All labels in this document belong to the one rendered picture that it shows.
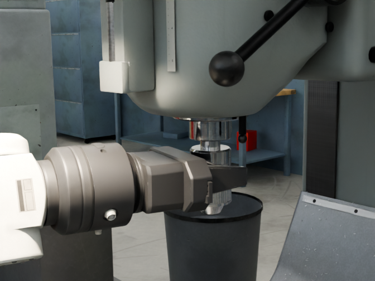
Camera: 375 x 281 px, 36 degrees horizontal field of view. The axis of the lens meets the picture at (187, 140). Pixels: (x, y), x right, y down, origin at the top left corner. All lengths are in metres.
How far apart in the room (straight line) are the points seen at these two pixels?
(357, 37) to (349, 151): 0.37
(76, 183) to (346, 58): 0.31
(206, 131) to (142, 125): 7.33
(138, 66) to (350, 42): 0.23
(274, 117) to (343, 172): 5.19
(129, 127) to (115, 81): 7.65
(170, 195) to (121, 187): 0.05
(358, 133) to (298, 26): 0.41
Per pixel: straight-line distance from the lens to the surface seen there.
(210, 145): 0.64
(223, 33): 0.53
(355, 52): 0.65
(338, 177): 1.01
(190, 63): 0.54
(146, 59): 0.56
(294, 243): 1.04
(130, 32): 0.55
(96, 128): 8.02
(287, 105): 5.86
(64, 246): 0.90
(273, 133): 6.21
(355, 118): 0.97
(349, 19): 0.65
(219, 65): 0.47
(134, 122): 8.09
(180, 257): 2.65
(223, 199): 0.65
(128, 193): 0.57
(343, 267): 0.98
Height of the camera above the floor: 1.39
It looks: 10 degrees down
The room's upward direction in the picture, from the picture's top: 1 degrees counter-clockwise
